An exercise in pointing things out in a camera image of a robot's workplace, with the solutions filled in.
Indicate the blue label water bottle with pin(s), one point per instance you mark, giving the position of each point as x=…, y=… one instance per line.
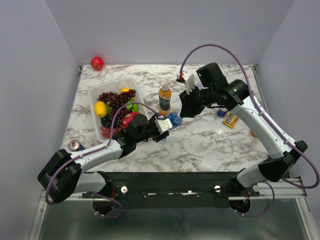
x=175, y=119

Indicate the tall orange juice bottle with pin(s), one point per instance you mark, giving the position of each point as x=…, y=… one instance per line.
x=164, y=96

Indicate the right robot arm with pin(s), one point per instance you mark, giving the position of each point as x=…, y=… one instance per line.
x=282, y=154

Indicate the yellow M&M's candy pack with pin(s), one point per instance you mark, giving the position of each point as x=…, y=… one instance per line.
x=231, y=120

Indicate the aluminium frame rail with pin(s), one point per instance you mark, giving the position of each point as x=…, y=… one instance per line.
x=282, y=190

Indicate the Red Bull can right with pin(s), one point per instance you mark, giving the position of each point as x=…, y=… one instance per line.
x=221, y=113

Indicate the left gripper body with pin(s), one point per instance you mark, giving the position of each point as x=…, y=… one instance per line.
x=152, y=130

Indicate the yellow orange fruit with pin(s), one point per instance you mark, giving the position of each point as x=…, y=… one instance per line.
x=125, y=91

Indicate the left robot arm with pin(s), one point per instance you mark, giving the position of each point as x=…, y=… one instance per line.
x=61, y=174

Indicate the red bull can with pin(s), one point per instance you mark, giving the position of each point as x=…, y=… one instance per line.
x=221, y=113
x=75, y=146

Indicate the green apple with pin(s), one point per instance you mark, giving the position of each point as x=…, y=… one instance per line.
x=132, y=107

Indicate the small orange juice bottle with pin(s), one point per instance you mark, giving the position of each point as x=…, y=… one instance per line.
x=253, y=134

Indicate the light red grape bunch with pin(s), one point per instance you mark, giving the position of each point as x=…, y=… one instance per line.
x=106, y=131

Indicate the red apple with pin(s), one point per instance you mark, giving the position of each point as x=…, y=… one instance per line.
x=97, y=63

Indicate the Red Bull can left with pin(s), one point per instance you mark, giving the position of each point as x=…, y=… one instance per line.
x=75, y=146

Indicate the dark red grape bunch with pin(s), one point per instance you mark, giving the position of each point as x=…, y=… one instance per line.
x=113, y=102

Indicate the yellow lemon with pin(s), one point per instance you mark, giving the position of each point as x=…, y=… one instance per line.
x=100, y=109

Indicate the white plastic basket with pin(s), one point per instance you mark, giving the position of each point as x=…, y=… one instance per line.
x=111, y=86

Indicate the far blue water bottle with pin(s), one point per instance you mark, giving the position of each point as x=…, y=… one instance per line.
x=199, y=85

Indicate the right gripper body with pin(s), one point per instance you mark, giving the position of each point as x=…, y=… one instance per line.
x=193, y=100

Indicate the red dragon fruit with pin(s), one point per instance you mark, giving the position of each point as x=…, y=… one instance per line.
x=127, y=118

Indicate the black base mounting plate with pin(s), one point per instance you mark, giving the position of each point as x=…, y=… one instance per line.
x=164, y=190

